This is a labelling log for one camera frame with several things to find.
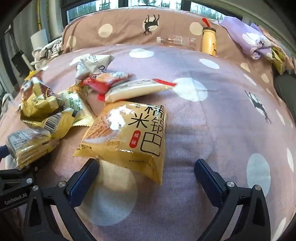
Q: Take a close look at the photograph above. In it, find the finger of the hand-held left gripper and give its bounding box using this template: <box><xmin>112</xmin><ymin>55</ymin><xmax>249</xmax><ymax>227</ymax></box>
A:
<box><xmin>22</xmin><ymin>154</ymin><xmax>52</xmax><ymax>184</ymax></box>
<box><xmin>0</xmin><ymin>145</ymin><xmax>11</xmax><ymax>161</ymax></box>

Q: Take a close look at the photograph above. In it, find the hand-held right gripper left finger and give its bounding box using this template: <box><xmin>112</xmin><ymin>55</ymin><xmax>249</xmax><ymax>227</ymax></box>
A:
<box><xmin>23</xmin><ymin>159</ymin><xmax>102</xmax><ymax>241</ymax></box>

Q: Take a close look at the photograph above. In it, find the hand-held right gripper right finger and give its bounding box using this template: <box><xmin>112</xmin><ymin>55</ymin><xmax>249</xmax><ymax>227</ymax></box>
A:
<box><xmin>194</xmin><ymin>159</ymin><xmax>271</xmax><ymax>241</ymax></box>

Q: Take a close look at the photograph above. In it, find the clear packet of crackers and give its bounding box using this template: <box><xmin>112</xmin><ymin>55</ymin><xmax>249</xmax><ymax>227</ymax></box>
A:
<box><xmin>6</xmin><ymin>128</ymin><xmax>60</xmax><ymax>169</ymax></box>

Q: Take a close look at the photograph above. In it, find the large yellow rice cracker bag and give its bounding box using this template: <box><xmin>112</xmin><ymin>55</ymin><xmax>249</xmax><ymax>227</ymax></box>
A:
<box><xmin>73</xmin><ymin>98</ymin><xmax>167</xmax><ymax>186</ymax></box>

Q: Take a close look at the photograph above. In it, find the cream packet with red ends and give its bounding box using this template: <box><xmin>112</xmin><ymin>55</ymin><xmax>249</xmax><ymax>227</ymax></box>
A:
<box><xmin>105</xmin><ymin>78</ymin><xmax>178</xmax><ymax>103</ymax></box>

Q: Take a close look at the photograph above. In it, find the white grey snack packet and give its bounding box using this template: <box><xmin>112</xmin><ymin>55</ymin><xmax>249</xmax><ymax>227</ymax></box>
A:
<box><xmin>76</xmin><ymin>54</ymin><xmax>115</xmax><ymax>81</ymax></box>

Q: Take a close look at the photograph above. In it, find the yellow barcode snack packet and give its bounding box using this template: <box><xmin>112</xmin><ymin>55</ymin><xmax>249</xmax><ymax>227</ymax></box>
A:
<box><xmin>35</xmin><ymin>109</ymin><xmax>77</xmax><ymax>139</ymax></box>

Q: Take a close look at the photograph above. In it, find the pink polka dot bedsheet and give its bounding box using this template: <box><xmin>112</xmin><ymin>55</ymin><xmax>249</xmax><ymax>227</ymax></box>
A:
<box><xmin>0</xmin><ymin>43</ymin><xmax>296</xmax><ymax>241</ymax></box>

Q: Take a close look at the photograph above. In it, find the crumpled gold snack bag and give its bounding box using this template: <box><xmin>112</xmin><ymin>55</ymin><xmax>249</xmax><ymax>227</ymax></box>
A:
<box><xmin>20</xmin><ymin>77</ymin><xmax>65</xmax><ymax>123</ymax></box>

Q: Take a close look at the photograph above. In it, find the pale green yellow snack packet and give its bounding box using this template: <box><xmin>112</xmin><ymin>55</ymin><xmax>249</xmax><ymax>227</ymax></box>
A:
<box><xmin>58</xmin><ymin>85</ymin><xmax>95</xmax><ymax>127</ymax></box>

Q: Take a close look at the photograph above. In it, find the small yellow box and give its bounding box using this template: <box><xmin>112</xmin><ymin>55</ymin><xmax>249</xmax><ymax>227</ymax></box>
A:
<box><xmin>25</xmin><ymin>70</ymin><xmax>41</xmax><ymax>80</ymax></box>

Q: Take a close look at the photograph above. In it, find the black device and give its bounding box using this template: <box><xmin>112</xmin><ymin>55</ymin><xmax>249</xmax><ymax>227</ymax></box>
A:
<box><xmin>10</xmin><ymin>50</ymin><xmax>35</xmax><ymax>79</ymax></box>

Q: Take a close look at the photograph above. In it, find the red snack packet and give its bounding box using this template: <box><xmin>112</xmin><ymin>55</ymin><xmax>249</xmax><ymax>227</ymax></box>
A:
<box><xmin>82</xmin><ymin>72</ymin><xmax>136</xmax><ymax>101</ymax></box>

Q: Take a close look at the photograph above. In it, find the striped white cloth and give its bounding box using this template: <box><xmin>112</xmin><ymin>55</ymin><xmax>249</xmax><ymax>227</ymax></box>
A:
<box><xmin>30</xmin><ymin>38</ymin><xmax>64</xmax><ymax>70</ymax></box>

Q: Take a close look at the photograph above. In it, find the dark grey cushion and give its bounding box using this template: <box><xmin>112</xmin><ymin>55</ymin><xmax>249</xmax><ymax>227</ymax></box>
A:
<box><xmin>273</xmin><ymin>72</ymin><xmax>296</xmax><ymax>121</ymax></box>

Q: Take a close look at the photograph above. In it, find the white paper roll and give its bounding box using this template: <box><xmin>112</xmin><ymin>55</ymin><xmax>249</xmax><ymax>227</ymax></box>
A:
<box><xmin>31</xmin><ymin>29</ymin><xmax>50</xmax><ymax>50</ymax></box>

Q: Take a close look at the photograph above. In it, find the yellow patterned cloth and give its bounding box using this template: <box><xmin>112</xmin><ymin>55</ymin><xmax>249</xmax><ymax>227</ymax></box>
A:
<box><xmin>268</xmin><ymin>45</ymin><xmax>289</xmax><ymax>75</ymax></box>

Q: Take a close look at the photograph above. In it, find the clear plastic bottle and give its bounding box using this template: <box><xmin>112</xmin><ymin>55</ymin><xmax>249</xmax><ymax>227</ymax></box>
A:
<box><xmin>157</xmin><ymin>35</ymin><xmax>198</xmax><ymax>50</ymax></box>

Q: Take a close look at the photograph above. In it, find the purple printed cloth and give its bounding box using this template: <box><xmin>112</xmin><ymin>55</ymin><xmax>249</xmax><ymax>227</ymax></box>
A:
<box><xmin>218</xmin><ymin>16</ymin><xmax>278</xmax><ymax>61</ymax></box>

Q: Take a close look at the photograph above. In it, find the brown polka dot pillow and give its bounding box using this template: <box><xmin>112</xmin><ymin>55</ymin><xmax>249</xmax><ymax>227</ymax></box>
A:
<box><xmin>62</xmin><ymin>8</ymin><xmax>232</xmax><ymax>55</ymax></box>

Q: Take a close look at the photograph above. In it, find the yellow bottle with red strap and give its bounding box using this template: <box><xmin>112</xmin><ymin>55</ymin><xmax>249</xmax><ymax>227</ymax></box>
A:
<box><xmin>201</xmin><ymin>18</ymin><xmax>218</xmax><ymax>57</ymax></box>

